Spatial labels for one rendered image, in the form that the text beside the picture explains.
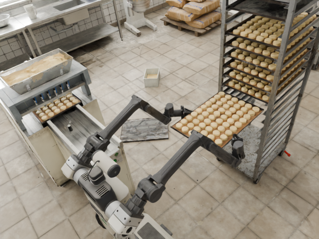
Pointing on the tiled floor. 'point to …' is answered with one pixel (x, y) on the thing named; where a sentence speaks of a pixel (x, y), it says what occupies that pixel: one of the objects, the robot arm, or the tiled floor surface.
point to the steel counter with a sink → (79, 38)
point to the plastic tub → (152, 77)
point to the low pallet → (191, 26)
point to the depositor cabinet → (95, 110)
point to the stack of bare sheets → (144, 130)
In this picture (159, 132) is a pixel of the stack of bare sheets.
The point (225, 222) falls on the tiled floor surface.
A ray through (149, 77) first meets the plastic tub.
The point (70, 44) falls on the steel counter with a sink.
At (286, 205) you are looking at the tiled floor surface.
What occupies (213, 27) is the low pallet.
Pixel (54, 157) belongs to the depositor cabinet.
